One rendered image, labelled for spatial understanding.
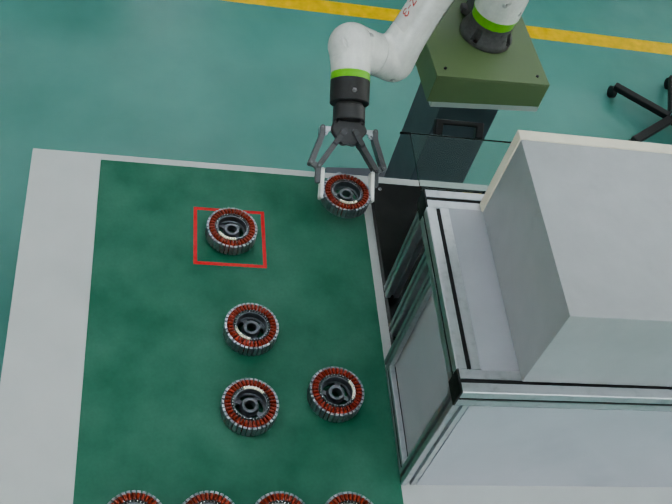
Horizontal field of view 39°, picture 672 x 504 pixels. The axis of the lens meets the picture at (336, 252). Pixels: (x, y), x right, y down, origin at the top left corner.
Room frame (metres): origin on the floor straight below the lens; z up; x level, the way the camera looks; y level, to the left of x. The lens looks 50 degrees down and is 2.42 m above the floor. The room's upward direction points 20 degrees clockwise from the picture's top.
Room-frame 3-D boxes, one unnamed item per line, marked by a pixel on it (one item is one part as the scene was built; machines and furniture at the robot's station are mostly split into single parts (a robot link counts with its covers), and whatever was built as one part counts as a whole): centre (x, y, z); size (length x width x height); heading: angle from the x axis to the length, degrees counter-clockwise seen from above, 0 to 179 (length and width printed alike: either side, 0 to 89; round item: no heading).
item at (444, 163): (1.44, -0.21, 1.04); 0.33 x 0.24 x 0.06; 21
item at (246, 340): (1.10, 0.11, 0.77); 0.11 x 0.11 x 0.04
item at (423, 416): (1.03, -0.24, 0.91); 0.28 x 0.03 x 0.32; 21
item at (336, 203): (1.50, 0.02, 0.81); 0.11 x 0.11 x 0.04
